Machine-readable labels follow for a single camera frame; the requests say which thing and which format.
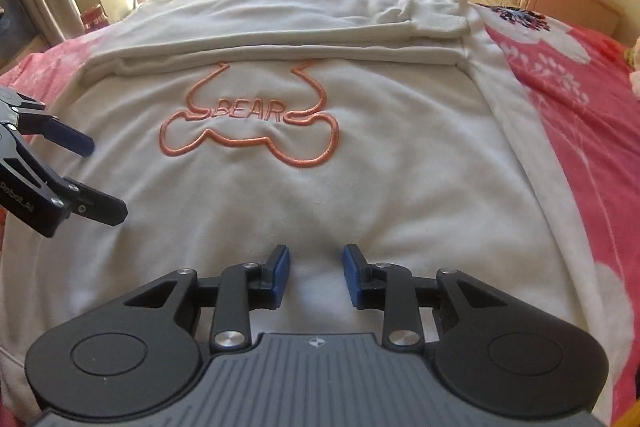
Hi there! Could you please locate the white sweatshirt orange bear outline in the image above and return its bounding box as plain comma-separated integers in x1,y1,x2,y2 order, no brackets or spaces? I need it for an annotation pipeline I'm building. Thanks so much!
1,0,608,421

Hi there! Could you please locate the pink floral bed blanket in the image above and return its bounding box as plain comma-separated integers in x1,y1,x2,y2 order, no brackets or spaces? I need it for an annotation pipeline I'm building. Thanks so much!
6,6,639,419

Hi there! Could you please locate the cream fluffy blanket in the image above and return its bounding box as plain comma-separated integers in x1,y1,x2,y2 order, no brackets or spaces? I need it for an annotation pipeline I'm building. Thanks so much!
625,38,640,98

